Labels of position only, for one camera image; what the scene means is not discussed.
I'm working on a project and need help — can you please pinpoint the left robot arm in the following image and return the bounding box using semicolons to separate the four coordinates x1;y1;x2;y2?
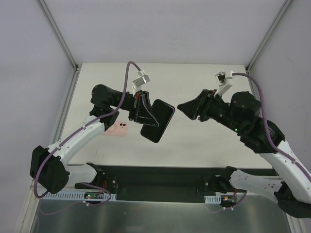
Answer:
30;84;159;194

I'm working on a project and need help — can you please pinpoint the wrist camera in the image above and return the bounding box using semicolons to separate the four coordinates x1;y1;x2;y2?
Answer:
132;70;150;94
214;71;233;96

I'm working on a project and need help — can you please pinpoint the left white cable duct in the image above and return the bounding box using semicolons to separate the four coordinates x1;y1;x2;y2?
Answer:
43;191;117;201

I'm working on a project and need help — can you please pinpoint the pink phone case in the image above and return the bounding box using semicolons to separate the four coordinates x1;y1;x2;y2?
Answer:
102;121;128;136

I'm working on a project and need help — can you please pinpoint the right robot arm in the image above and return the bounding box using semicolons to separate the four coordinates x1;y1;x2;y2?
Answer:
177;89;311;218

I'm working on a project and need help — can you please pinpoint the right white cable duct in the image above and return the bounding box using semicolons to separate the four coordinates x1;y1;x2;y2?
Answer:
204;195;222;204

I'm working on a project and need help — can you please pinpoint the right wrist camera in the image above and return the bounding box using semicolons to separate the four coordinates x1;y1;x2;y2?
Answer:
214;71;233;96

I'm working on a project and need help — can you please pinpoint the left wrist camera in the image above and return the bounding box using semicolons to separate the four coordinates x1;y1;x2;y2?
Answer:
132;70;150;94

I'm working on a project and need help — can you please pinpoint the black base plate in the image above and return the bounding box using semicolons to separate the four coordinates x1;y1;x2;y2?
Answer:
74;165;277;202

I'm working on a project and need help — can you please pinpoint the white cable duct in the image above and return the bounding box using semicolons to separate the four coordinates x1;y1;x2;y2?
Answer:
204;195;222;204
43;191;117;201

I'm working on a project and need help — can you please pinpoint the black phone case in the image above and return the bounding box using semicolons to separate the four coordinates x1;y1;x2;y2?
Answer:
140;99;175;143

